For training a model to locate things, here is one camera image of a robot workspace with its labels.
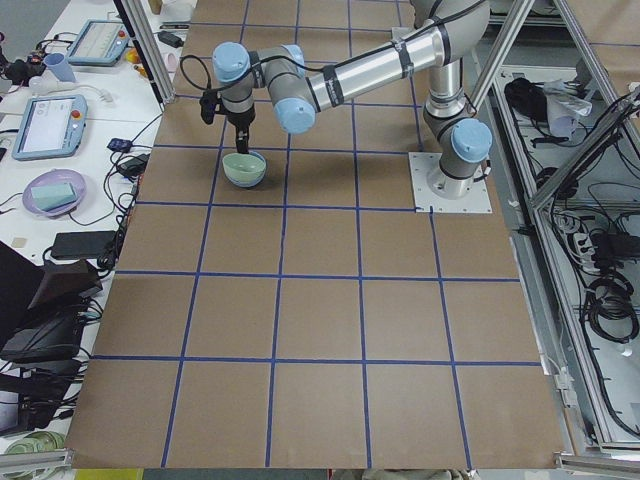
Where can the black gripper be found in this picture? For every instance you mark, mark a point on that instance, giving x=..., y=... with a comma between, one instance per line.
x=241, y=120

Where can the green bowl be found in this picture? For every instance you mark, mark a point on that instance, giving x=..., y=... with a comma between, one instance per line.
x=244, y=167

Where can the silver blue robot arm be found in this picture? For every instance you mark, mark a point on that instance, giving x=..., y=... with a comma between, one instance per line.
x=444, y=31

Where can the blue bowl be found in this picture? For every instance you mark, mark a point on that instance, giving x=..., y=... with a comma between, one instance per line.
x=247, y=184

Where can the pink cup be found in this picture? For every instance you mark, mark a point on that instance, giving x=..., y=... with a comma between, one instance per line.
x=170, y=62

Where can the small blue usb device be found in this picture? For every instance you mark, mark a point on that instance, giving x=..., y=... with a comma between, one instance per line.
x=120, y=145

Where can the black power adapter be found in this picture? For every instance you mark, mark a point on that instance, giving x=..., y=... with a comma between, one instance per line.
x=170, y=39

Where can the far blue teach pendant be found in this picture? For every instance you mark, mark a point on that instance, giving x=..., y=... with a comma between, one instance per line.
x=99, y=43

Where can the blue teach pendant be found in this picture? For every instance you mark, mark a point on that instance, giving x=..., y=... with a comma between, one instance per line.
x=51, y=127
x=99, y=43

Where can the black flat device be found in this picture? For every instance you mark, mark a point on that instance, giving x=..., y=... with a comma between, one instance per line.
x=81, y=245

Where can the near blue teach pendant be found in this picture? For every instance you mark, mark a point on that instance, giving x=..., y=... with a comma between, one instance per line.
x=51, y=127

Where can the lavender plate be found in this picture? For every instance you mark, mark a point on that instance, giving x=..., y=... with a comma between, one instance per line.
x=52, y=177

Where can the teal sponge block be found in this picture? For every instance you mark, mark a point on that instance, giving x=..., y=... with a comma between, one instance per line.
x=52, y=196

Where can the light blue plastic cup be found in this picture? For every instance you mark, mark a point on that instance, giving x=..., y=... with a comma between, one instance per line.
x=57, y=63

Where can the black laptop stand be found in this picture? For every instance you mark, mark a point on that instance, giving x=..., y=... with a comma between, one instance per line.
x=45, y=310

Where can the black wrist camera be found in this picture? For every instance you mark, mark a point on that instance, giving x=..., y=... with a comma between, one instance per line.
x=209, y=105

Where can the aluminium frame post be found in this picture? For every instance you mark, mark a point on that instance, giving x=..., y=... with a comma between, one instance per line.
x=135, y=20

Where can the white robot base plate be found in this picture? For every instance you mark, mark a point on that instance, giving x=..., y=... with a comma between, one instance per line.
x=467, y=200

